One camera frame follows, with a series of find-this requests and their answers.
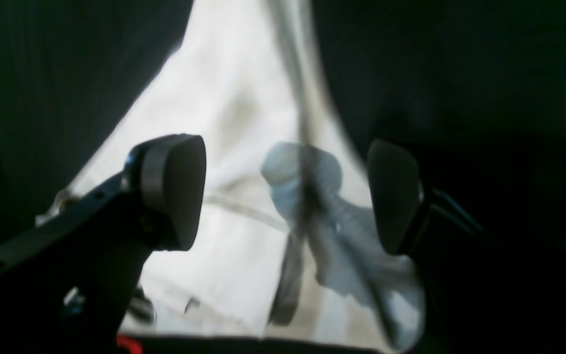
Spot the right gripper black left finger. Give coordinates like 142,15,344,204
0,134,206,354

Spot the black table cloth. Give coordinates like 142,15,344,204
0,0,566,354

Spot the cream white T-shirt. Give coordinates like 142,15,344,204
36,0,426,354

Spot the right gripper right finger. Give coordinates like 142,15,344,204
367,140,566,354

